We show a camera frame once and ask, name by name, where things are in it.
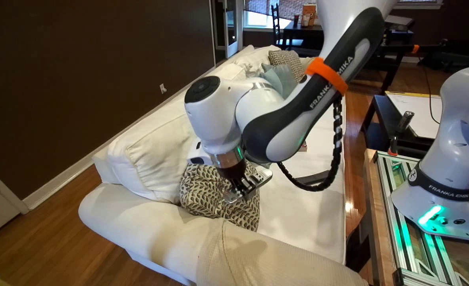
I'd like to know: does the white sofa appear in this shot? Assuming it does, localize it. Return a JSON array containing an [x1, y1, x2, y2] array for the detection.
[[78, 44, 369, 286]]

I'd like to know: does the white sofa back cushion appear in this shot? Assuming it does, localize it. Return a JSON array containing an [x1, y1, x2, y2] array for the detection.
[[107, 114, 198, 204]]

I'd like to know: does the leaf patterned cushion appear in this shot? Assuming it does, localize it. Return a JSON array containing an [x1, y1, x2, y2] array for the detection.
[[179, 160, 261, 232]]

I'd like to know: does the beige waffle throw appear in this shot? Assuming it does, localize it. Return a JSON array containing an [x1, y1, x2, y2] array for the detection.
[[196, 218, 369, 286]]

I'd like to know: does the light blue cushion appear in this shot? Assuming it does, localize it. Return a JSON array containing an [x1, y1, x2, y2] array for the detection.
[[260, 64, 298, 100]]

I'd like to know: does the beige knit cushion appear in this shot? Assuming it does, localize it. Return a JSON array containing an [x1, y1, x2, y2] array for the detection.
[[268, 50, 307, 83]]

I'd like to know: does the black low table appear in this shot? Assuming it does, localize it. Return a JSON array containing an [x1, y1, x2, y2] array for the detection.
[[361, 94, 444, 158]]

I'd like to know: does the dark wooden chair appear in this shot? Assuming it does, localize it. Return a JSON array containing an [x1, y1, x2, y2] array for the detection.
[[271, 4, 295, 49]]

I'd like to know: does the window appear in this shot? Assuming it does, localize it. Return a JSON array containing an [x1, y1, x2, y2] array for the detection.
[[244, 0, 318, 29]]

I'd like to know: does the dark dining table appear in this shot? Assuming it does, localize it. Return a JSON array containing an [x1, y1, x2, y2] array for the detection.
[[283, 20, 324, 51]]

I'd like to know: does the orange carton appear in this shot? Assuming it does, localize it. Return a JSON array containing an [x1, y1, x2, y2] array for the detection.
[[301, 3, 318, 27]]

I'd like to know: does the white board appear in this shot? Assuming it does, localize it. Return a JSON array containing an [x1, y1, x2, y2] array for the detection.
[[385, 91, 444, 140]]

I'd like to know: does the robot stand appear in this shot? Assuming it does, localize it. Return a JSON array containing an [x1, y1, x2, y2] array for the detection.
[[363, 149, 469, 286]]

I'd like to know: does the black exercise machine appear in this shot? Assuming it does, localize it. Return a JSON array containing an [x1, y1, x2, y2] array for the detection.
[[379, 15, 469, 95]]

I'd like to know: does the black cable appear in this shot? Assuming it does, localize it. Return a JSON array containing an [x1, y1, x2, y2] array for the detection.
[[417, 54, 444, 124]]

